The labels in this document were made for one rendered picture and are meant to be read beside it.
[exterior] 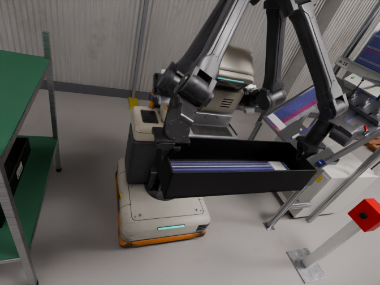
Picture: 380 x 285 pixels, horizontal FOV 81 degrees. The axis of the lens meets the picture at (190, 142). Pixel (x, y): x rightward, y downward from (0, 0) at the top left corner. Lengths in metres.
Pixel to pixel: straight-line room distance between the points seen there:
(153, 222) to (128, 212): 0.17
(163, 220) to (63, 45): 2.28
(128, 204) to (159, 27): 2.15
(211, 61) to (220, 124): 0.53
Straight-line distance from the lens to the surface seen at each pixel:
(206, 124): 1.03
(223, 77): 0.89
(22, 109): 1.13
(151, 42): 3.04
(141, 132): 1.33
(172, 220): 1.56
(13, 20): 3.09
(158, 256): 1.74
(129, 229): 1.50
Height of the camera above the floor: 1.55
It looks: 35 degrees down
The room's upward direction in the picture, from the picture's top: 20 degrees clockwise
